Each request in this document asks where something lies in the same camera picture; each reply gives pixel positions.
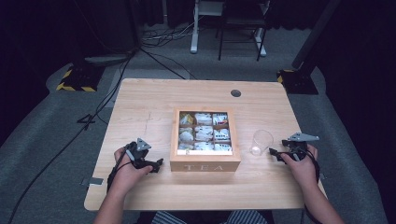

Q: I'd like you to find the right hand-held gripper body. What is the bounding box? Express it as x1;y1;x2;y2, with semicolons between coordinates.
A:
281;132;320;162

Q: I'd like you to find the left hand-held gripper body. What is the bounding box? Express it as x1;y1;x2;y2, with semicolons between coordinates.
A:
124;137;154;171

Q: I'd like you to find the person's right hand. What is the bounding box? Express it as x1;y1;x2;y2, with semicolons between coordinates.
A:
280;144;319;189

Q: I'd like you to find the person's left hand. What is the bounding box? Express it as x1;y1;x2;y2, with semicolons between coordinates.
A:
113;147;154;194

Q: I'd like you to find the clear glass cup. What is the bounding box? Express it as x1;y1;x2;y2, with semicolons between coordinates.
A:
249;129;275;157

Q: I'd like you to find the wooden tea box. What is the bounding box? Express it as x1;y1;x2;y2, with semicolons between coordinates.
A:
169;106;242;173

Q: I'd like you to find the group of white tea bags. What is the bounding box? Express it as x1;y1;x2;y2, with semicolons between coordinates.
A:
177;112;233;152

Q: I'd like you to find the black yellow striped stand base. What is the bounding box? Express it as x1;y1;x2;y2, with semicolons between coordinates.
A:
276;68;319;95
55;63;106;93

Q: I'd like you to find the person's striped clothing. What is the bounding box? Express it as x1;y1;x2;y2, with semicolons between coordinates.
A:
150;209;269;224

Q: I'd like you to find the black chair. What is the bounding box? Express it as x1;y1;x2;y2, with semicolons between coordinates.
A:
217;0;271;62

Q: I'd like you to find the right hand-held gripper cable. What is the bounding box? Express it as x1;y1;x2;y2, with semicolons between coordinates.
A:
305;147;322;185

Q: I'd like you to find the hand-held gripper cable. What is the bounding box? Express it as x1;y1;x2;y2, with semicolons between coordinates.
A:
305;147;322;185
106;149;134;191

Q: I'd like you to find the left hand-held gripper cable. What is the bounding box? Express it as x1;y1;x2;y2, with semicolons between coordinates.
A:
106;149;134;191

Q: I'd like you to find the metal table bracket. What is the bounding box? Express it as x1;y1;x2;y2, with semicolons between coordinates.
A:
80;176;105;188

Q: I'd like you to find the long black floor cable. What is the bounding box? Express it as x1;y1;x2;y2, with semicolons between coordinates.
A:
7;50;136;224

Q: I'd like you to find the thin black floor cable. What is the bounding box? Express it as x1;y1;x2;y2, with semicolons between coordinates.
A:
139;47;198;80

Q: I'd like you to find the dark slanted stand post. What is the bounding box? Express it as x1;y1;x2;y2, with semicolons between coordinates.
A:
291;0;344;70

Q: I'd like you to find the bundle of floor cables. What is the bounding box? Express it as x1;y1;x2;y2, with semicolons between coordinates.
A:
141;21;202;49

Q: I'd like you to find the white desk frame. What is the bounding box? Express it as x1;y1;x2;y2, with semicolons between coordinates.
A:
190;0;268;58

